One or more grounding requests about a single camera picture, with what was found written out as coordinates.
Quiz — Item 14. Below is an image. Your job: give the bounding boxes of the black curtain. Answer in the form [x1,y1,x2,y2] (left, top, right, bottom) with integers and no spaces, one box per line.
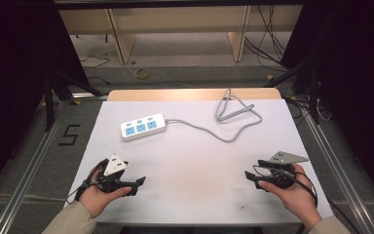
[280,0,374,211]
[0,0,91,203]

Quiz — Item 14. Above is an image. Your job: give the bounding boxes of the wooden shelf frame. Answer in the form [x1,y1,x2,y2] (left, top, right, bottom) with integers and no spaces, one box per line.
[57,4,304,66]

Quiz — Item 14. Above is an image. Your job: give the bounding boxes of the white table sheet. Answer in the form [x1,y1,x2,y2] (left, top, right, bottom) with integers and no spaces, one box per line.
[63,98,335,226]

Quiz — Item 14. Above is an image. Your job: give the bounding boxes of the black metal stand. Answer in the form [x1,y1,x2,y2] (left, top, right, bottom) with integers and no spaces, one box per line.
[265,57,323,126]
[43,70,102,132]

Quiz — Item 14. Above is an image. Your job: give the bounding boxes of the right hand-held gripper black cable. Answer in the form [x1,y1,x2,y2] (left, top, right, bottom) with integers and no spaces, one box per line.
[252,165,360,234]

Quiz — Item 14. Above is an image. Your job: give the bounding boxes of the grey power strip cable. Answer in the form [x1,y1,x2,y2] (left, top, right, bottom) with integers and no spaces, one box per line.
[164,87,263,143]

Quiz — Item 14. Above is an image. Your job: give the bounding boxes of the metal floor rail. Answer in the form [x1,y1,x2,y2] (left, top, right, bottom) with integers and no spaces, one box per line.
[300,105,374,234]
[0,92,110,234]

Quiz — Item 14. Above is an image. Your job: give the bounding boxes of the light wooden table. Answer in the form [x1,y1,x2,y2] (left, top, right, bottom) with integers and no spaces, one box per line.
[106,87,282,102]

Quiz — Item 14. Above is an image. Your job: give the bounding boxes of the left hand-held gripper black cable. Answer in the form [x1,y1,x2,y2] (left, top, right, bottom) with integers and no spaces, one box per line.
[65,159,109,206]

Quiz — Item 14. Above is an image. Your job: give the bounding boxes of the person's left hand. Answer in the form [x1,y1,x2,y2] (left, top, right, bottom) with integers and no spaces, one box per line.
[78,160,132,219]

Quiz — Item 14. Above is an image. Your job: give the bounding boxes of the thin black floor cable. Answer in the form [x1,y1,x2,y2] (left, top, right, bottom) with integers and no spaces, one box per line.
[79,54,112,69]

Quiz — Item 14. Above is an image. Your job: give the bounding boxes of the person's right hand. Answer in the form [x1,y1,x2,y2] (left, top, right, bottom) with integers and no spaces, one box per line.
[257,163,322,230]

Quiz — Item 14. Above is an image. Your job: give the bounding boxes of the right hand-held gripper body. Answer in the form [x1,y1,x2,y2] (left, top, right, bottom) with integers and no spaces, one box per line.
[257,150,310,190]

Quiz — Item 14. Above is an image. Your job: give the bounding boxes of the white power strip blue sockets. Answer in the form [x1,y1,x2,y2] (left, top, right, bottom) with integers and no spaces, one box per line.
[120,112,168,143]

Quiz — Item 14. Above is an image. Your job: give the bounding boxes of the bundle of black cables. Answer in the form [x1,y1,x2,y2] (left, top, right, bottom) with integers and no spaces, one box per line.
[243,4,289,73]

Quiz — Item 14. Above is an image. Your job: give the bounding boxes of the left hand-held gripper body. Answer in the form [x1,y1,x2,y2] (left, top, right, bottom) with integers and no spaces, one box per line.
[95,153,134,194]

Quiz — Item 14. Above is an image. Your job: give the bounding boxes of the hand-held gripper black cable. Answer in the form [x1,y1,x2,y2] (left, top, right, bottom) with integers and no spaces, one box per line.
[65,159,109,206]
[252,165,360,234]

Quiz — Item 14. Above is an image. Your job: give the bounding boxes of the white floor cable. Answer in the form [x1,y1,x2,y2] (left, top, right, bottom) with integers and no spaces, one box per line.
[96,48,196,90]

